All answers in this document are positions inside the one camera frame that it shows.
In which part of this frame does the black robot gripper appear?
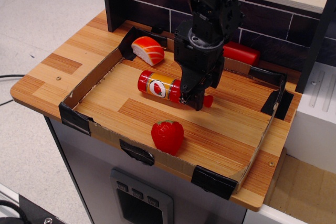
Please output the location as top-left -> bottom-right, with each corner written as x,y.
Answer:
174,20 -> 224,111

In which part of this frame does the red hot sauce bottle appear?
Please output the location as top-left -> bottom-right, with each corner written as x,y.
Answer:
137,70 -> 214,109

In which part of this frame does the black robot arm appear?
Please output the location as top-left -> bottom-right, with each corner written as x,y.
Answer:
174,0 -> 245,111

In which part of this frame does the cardboard fence with black tape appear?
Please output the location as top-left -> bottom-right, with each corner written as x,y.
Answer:
59,25 -> 292,199

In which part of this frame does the red toy strawberry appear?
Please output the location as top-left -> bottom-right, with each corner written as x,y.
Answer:
151,120 -> 184,156

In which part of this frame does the salmon nigiri sushi toy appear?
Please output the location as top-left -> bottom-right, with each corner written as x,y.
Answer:
131,36 -> 165,66

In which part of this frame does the grey oven control panel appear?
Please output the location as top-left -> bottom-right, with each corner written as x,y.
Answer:
110,169 -> 174,224

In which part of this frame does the white toy sink unit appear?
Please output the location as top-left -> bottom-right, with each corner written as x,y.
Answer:
285,62 -> 335,173

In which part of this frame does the black cable on floor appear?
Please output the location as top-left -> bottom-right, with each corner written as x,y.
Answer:
0,74 -> 26,107

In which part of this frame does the black cable bottom left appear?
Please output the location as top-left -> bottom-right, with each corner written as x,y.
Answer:
0,199 -> 29,224

